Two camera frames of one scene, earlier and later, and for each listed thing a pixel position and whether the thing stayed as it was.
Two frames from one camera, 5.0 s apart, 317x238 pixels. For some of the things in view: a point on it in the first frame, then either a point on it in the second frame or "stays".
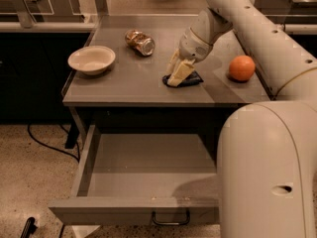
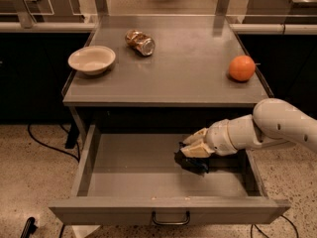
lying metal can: x=140 y=42 stays
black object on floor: x=29 y=228 stays
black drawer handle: x=171 y=223 stays
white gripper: x=192 y=48 -> x=218 y=136
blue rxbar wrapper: x=194 y=78 -> x=194 y=165
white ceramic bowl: x=91 y=59 stays
